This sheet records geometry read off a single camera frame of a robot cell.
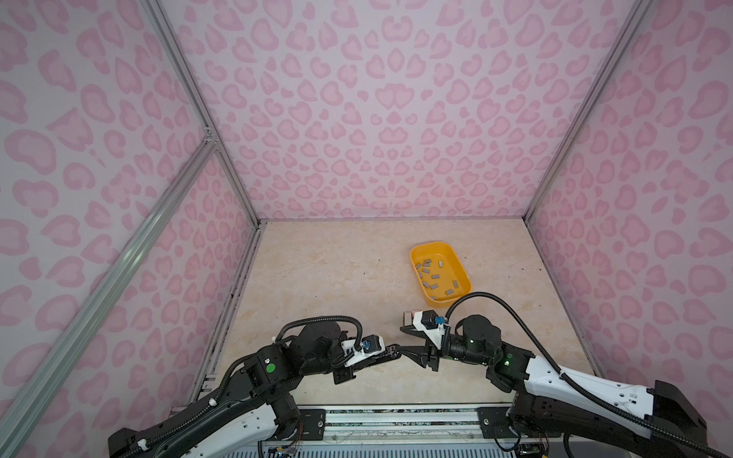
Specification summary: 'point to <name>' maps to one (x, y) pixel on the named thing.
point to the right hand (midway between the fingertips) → (402, 339)
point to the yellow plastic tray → (440, 273)
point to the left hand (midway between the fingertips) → (371, 346)
